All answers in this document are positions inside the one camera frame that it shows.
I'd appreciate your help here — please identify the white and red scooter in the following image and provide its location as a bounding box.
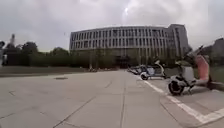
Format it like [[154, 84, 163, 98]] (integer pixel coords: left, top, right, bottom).
[[167, 45, 212, 97]]

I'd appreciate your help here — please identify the grass strip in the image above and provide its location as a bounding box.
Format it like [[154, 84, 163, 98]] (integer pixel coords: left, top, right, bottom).
[[0, 65, 91, 76]]

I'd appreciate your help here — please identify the white painted line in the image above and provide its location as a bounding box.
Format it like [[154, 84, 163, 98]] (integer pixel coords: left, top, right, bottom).
[[135, 74, 224, 125]]

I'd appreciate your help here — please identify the grey concrete slab pavement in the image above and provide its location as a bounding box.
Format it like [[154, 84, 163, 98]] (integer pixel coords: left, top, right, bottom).
[[0, 69, 224, 128]]

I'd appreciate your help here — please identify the tall tower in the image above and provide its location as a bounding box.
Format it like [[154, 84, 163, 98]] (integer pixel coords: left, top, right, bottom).
[[9, 33, 16, 47]]

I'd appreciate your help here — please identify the large grey curved building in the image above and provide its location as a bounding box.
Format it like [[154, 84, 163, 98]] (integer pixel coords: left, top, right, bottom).
[[68, 23, 190, 69]]

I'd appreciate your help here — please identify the row of dark trees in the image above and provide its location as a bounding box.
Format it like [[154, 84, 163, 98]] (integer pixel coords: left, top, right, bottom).
[[2, 41, 116, 69]]

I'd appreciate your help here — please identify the manhole cover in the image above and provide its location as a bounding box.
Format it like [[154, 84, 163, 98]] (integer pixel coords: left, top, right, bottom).
[[54, 76, 69, 81]]

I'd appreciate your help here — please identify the white and blue scooter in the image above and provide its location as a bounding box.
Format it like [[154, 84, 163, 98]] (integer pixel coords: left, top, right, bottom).
[[139, 60, 167, 81]]

